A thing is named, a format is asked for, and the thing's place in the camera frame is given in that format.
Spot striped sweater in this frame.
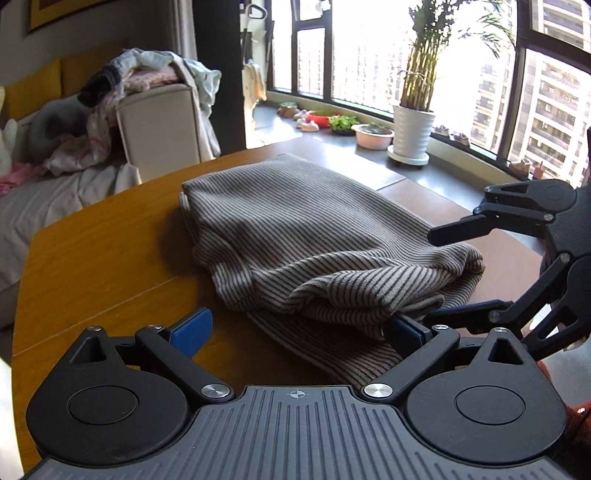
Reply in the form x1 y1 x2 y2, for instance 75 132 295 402
179 153 486 388

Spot yellow sofa cushion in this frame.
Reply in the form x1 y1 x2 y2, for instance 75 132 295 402
62 44 134 97
2 58 63 121

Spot grey neck pillow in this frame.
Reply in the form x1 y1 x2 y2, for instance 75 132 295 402
28 97 90 158

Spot framed wall picture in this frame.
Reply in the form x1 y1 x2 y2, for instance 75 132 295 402
25 0 109 33

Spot sofa with grey sheet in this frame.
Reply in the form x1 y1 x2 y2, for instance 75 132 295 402
0 44 139 328

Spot pink cloth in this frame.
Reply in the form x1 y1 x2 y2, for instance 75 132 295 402
0 161 35 195

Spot red plant pot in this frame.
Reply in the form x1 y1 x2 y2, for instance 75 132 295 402
307 111 340 129

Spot grey curtain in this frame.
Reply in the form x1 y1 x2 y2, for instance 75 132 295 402
173 0 199 63

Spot pink floral blanket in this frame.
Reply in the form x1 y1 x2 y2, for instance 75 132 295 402
44 97 114 176

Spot pink basin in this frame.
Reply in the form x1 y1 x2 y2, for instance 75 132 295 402
352 124 395 151

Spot white plush duck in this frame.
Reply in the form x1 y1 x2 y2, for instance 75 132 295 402
0 117 19 176

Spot beige hanging towel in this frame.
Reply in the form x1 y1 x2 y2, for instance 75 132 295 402
242 62 267 102

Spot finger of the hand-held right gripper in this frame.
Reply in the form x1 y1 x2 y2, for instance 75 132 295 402
427 181 555 246
422 253 591 361

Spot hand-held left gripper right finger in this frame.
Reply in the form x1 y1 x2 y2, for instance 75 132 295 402
361 314 532 402

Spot potted bamboo plant white pot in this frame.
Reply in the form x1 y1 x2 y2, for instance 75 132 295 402
387 0 515 168

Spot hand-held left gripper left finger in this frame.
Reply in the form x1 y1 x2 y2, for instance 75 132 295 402
69 307 236 404

